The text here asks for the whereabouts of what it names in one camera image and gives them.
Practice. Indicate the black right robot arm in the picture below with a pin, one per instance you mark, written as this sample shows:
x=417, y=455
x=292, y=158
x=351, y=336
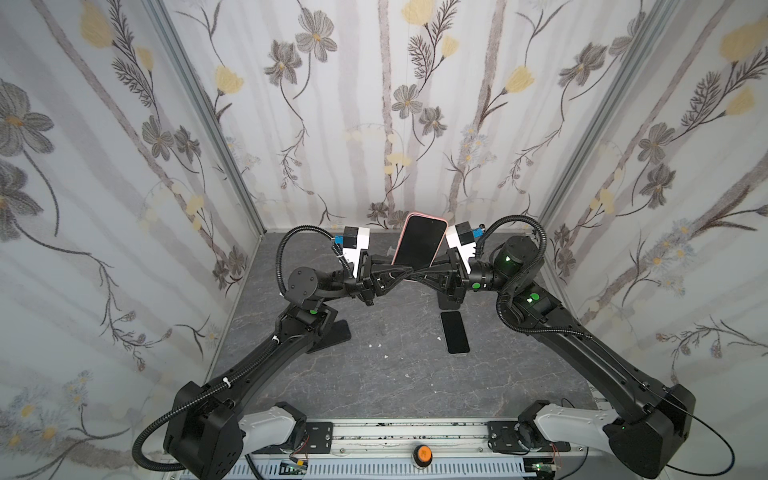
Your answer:
x=647, y=422

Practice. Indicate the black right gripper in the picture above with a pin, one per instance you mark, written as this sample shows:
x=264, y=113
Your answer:
x=452, y=274

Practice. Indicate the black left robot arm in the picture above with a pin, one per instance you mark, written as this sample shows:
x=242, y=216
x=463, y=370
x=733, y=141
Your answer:
x=207, y=431

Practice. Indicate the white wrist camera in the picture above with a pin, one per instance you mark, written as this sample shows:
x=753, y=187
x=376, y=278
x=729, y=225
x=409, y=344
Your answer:
x=349, y=247
x=464, y=239

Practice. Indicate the phone with pink case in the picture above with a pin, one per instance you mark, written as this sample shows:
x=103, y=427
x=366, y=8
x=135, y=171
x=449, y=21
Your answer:
x=420, y=240

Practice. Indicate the black phone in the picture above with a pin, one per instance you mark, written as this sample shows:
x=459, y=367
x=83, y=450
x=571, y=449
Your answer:
x=455, y=332
x=338, y=334

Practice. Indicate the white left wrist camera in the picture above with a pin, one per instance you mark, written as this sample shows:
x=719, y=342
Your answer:
x=349, y=247

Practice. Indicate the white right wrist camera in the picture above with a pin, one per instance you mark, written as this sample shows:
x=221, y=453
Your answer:
x=464, y=239

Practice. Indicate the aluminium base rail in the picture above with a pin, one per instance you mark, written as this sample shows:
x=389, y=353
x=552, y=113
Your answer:
x=442, y=448

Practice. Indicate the black phone lying flat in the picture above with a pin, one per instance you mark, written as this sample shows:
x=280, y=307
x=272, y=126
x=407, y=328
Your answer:
x=338, y=334

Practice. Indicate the orange emergency stop button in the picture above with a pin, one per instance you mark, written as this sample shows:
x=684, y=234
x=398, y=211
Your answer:
x=422, y=456

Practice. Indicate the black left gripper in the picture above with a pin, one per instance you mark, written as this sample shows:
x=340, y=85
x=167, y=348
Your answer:
x=366, y=279

